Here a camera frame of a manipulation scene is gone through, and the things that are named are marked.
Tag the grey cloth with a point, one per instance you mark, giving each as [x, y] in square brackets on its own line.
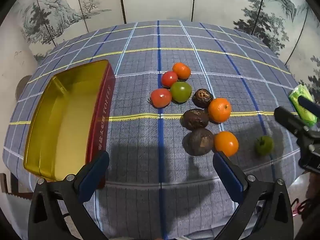
[17, 206]

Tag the blue checked tablecloth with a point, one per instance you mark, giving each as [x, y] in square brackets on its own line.
[140, 135]

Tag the painted folding screen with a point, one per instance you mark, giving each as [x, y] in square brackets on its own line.
[62, 10]

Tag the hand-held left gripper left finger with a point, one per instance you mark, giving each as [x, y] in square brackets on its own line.
[92, 177]

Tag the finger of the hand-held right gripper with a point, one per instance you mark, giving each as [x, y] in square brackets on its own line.
[287, 118]
[308, 104]

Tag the orange mandarin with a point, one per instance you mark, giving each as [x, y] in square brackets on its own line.
[226, 143]
[181, 70]
[219, 110]

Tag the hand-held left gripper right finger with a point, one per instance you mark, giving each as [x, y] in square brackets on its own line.
[228, 177]

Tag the red and gold tin box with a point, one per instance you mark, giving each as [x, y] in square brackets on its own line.
[62, 120]

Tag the green tissue packet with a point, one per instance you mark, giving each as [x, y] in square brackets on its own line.
[303, 106]

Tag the dark brown wrinkled fruit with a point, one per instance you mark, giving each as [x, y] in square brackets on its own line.
[202, 98]
[199, 141]
[195, 118]

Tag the small green tomato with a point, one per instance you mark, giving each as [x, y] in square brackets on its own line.
[263, 145]

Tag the dark wooden chair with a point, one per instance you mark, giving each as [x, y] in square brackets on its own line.
[7, 183]

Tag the brown round stool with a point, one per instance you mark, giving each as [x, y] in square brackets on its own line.
[22, 86]

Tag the red tomato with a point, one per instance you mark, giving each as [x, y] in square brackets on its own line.
[161, 98]
[169, 78]

